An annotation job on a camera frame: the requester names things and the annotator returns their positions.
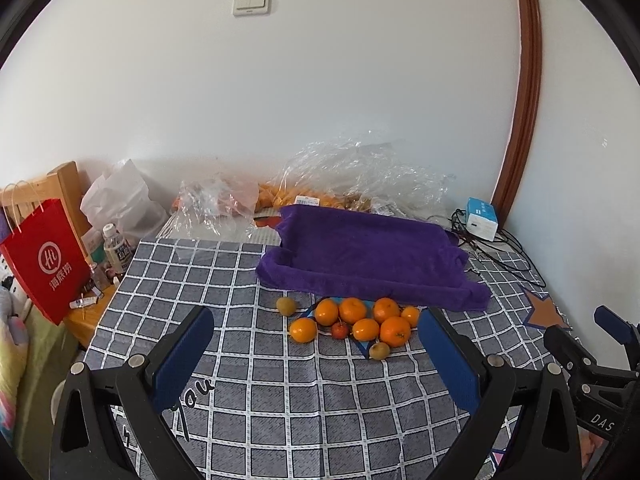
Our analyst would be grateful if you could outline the black cables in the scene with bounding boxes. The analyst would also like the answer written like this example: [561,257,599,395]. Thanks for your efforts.
[424,206,549,291]

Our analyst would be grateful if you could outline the brown wooden door frame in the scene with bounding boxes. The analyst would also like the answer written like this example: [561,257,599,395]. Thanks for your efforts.
[491,0,542,226]

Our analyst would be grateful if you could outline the white plastic bag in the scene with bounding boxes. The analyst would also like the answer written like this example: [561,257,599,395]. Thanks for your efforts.
[80,159,168,246]

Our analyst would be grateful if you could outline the purple towel tray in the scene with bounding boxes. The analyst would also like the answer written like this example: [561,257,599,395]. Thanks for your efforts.
[256,205,491,312]

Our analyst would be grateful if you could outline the large clear plastic bag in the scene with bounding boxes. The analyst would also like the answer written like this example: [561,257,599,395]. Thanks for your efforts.
[256,138,450,220]

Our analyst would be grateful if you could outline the brown kiwi fruit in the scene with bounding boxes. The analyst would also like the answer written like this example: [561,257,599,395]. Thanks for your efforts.
[276,296,297,318]

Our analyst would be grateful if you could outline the medium orange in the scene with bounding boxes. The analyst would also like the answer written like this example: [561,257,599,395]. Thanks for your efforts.
[352,318,380,342]

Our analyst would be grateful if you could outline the plastic bottle white label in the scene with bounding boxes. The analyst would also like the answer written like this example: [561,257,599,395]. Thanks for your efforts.
[103,223,132,274]

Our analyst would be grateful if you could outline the large oval orange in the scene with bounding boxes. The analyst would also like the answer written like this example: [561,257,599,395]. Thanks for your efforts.
[288,318,318,344]

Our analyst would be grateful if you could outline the red paper shopping bag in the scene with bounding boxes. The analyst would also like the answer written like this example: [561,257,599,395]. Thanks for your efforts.
[1,198,90,325]

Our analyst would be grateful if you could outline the white wall switch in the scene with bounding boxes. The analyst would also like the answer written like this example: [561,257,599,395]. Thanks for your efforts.
[232,0,270,16]

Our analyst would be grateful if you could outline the large round orange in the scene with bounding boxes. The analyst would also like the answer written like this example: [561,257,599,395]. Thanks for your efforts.
[378,316,412,348]

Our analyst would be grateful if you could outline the clear plastic bag with items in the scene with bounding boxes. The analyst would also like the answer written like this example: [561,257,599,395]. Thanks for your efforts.
[170,172,259,242]

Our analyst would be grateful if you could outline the grey checkered tablecloth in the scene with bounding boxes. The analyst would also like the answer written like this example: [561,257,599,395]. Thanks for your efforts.
[79,237,574,480]

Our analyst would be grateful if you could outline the small orange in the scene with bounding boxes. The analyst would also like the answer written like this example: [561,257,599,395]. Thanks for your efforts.
[400,306,421,328]

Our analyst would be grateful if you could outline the small yellow-green fruit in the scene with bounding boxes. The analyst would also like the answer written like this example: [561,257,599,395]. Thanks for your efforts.
[369,341,390,361]

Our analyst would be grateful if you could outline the small red fruit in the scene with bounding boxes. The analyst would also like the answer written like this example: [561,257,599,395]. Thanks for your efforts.
[331,321,350,340]

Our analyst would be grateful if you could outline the wooden chair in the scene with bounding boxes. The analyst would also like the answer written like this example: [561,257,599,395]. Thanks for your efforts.
[1,162,91,259]

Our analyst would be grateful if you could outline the white blue charger box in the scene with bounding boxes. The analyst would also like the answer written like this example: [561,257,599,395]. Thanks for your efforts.
[465,197,499,242]

